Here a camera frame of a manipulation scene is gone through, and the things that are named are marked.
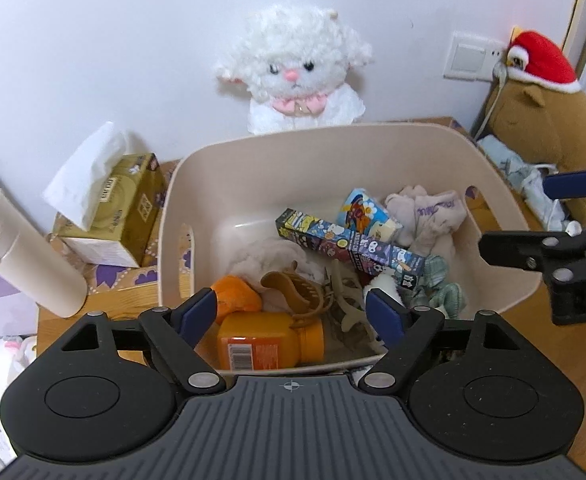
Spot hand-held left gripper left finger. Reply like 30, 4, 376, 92
62, 288, 226, 395

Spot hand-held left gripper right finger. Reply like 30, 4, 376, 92
359, 290, 511, 395

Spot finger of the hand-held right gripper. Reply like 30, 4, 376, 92
543, 162, 586, 201
478, 225, 586, 281

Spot beige hair claw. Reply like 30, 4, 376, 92
323, 260, 389, 356

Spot orange plush toy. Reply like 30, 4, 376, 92
210, 276, 264, 326

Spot green checked scrunchie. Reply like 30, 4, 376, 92
403, 255, 468, 318

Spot orange plastic bottle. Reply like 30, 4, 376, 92
217, 312, 325, 372

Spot dark cartoon printed long box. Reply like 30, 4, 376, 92
275, 208, 429, 291

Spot pale socks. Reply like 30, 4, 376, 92
384, 185, 468, 256

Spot brown hair claw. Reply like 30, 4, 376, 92
260, 260, 334, 331

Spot blue cartoon snack packet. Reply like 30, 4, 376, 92
335, 188, 404, 248

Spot beige plastic storage bin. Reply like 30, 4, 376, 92
158, 122, 544, 376

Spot white fluffy item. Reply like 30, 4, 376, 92
363, 270, 405, 311

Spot light blue cloth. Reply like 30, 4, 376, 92
478, 135, 571, 231

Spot brown capybara plush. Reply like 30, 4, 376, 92
485, 80, 586, 223

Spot cream fluffy cloth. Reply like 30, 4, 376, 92
230, 239, 329, 313

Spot red plush chicken hat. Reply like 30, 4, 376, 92
504, 25, 581, 95

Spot gold tissue box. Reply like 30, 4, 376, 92
56, 152, 169, 268

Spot white paper tissue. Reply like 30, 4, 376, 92
43, 121, 131, 228

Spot white thermos bottle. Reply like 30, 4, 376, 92
0, 186, 89, 318

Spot white plush sheep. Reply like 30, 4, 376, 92
214, 5, 374, 136

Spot white charger cable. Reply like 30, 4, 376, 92
473, 57, 511, 141

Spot white wall outlet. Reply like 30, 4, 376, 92
443, 31, 506, 83

